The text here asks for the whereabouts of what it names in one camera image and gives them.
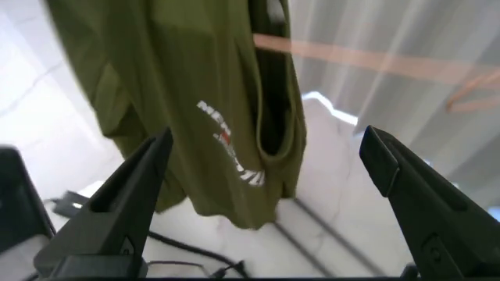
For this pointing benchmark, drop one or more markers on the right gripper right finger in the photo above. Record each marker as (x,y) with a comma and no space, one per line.
(449,234)

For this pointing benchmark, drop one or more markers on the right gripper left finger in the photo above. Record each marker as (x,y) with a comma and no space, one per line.
(117,234)

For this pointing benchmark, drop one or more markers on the green long-sleeved shirt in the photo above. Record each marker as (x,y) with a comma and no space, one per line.
(176,78)

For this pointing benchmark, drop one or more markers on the pink clothes hanger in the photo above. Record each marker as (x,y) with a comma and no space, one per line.
(351,56)

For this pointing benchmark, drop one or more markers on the white curtain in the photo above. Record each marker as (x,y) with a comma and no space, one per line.
(390,23)

